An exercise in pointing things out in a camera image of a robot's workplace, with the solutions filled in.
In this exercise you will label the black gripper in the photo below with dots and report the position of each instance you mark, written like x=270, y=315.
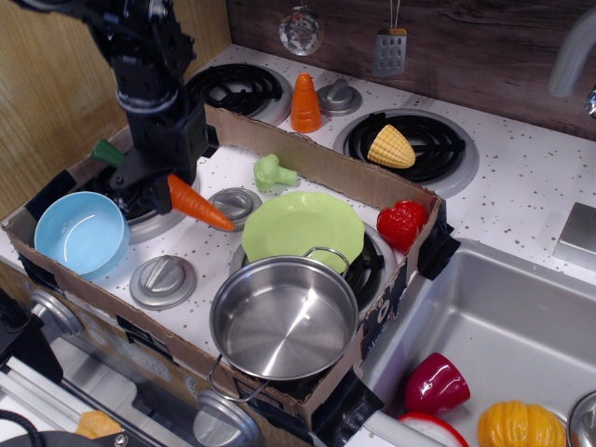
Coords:
x=168, y=141

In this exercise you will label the orange toy carrot green stem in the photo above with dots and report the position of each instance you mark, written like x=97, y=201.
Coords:
x=184, y=198

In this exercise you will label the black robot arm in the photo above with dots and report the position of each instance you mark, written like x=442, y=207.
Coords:
x=144, y=45

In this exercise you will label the light green plastic plate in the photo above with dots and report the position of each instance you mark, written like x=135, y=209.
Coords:
x=298, y=222

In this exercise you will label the orange toy cone carrot top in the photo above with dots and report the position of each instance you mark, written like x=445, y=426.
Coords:
x=305, y=111

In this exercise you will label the red rimmed white plate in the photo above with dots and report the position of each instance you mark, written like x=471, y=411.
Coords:
x=433, y=428

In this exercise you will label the black front left burner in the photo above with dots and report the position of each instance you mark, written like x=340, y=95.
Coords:
x=144, y=222

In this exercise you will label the black burner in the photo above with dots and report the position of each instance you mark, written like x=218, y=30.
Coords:
x=422, y=147
x=144, y=222
x=245, y=89
x=370, y=270

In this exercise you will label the light blue plastic bowl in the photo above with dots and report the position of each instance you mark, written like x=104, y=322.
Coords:
x=85, y=232

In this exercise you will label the silver stove knob front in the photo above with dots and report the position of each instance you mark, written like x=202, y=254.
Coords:
x=162, y=283

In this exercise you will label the silver stove knob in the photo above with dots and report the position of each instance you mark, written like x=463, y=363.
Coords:
x=162, y=283
x=338, y=99
x=237, y=204

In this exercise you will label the silver stove knob centre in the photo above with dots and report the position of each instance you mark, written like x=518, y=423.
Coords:
x=237, y=204

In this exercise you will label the green toy broccoli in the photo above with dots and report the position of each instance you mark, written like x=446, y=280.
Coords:
x=267, y=172

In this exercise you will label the brown cardboard fence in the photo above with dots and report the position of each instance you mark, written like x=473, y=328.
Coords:
x=335, y=405

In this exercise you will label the black back left burner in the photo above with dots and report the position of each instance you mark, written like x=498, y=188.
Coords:
x=245, y=89

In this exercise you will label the silver oven knob left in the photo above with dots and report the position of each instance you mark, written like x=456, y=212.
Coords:
x=56, y=318

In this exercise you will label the silver oven knob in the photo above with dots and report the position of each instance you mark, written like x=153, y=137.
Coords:
x=56, y=318
x=220, y=422

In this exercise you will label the stainless steel pot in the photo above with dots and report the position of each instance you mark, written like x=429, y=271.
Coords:
x=268, y=355

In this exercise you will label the black device lower left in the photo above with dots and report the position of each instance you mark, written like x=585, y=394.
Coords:
x=22, y=338

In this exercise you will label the silver stove knob back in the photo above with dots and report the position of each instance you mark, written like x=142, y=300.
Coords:
x=338, y=99

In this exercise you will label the hanging silver strainer spoon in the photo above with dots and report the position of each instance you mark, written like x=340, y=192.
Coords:
x=300, y=30

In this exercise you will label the orange toy piece bottom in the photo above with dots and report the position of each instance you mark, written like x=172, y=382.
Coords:
x=96, y=424

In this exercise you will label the silver oven knob right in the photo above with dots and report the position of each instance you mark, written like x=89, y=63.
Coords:
x=220, y=422

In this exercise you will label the black front right burner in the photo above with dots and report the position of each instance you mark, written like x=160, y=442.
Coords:
x=370, y=270

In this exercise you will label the yellow toy corn cob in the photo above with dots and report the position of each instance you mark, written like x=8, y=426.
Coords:
x=391, y=149

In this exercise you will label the red toy strawberry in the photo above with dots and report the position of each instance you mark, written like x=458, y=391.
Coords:
x=401, y=225

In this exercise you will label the hanging silver spatula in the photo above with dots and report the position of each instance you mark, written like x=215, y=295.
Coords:
x=389, y=55

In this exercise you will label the black back right burner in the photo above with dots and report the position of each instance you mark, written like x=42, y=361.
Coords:
x=422, y=147

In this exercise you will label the dark red toy cup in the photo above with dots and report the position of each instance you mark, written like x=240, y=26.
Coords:
x=435, y=386

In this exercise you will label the grey sink basin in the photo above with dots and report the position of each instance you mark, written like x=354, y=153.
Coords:
x=515, y=330

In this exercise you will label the yellow toy pumpkin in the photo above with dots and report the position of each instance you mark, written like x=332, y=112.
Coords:
x=515, y=423

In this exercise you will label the grey faucet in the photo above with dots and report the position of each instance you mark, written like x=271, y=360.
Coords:
x=572, y=56

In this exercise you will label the silver pot lid edge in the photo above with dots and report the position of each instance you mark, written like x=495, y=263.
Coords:
x=581, y=422

